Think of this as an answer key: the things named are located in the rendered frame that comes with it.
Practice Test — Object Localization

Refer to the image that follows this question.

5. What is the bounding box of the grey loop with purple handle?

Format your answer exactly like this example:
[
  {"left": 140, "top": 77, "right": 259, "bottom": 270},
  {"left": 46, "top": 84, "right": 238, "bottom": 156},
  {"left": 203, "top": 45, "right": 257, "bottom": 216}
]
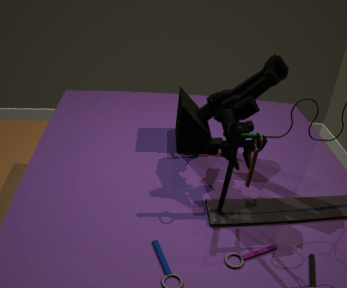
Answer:
[{"left": 225, "top": 244, "right": 278, "bottom": 268}]

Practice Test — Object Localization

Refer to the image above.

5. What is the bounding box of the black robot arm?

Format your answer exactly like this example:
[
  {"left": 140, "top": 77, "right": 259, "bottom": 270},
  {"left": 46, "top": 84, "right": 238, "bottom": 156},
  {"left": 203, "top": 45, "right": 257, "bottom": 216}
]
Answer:
[{"left": 196, "top": 55, "right": 289, "bottom": 140}]

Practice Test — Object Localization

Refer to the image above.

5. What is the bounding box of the blue handle with grey loop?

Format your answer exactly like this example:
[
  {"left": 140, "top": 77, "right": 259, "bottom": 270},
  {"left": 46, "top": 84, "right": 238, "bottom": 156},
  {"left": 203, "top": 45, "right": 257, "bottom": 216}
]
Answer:
[{"left": 152, "top": 240, "right": 183, "bottom": 288}]

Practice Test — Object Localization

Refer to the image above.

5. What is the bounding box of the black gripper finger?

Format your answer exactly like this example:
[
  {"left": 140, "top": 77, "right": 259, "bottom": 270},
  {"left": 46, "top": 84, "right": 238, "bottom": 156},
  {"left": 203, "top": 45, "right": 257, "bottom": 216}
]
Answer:
[
  {"left": 242, "top": 143, "right": 255, "bottom": 169},
  {"left": 220, "top": 144, "right": 239, "bottom": 170}
]

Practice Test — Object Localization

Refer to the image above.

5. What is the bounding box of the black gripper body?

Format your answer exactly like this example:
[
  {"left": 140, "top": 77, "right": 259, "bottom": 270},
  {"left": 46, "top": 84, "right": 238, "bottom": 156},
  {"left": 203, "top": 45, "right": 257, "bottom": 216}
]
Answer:
[{"left": 206, "top": 120, "right": 267, "bottom": 155}]

